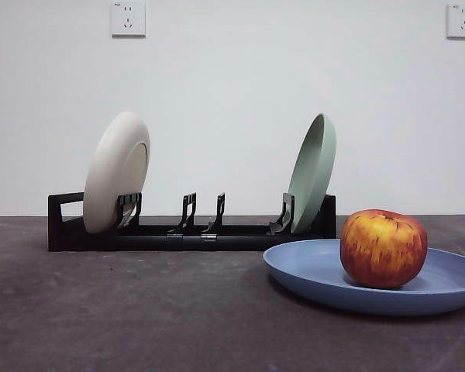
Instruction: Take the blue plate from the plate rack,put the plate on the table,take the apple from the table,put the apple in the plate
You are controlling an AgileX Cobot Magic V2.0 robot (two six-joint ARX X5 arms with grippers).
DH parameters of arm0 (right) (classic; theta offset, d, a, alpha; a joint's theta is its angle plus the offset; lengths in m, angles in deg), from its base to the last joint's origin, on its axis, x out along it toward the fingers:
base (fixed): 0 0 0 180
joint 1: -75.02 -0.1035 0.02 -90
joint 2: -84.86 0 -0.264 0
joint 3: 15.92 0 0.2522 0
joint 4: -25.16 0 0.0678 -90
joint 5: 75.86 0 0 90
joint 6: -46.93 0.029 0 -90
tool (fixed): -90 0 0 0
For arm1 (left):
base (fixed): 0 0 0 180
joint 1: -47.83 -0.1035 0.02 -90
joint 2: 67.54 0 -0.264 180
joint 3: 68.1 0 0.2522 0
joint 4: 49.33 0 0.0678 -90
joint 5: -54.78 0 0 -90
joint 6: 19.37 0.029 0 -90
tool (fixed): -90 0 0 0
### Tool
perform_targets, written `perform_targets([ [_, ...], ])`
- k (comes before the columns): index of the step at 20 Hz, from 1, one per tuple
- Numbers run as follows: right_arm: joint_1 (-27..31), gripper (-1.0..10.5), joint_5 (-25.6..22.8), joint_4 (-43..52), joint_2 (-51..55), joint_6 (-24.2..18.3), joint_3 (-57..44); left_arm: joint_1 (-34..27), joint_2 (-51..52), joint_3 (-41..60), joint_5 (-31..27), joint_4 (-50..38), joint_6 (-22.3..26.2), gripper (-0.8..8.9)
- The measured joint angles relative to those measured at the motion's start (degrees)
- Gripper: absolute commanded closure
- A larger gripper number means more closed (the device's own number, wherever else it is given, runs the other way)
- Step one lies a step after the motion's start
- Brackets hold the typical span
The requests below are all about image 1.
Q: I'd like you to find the red yellow apple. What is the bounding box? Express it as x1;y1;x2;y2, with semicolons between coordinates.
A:
339;208;429;291

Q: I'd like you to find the green plate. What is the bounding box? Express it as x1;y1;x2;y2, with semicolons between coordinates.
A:
287;112;338;235

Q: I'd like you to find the black plate rack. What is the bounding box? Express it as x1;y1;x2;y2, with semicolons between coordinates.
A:
47;191;337;253

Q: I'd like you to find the blue plate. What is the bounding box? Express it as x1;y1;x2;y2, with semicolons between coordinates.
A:
262;238;465;317

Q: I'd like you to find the white wall socket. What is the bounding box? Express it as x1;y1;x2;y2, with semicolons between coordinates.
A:
109;1;147;39
446;3;465;40

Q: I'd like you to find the beige plate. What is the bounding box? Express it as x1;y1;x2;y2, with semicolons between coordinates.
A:
82;111;152;235

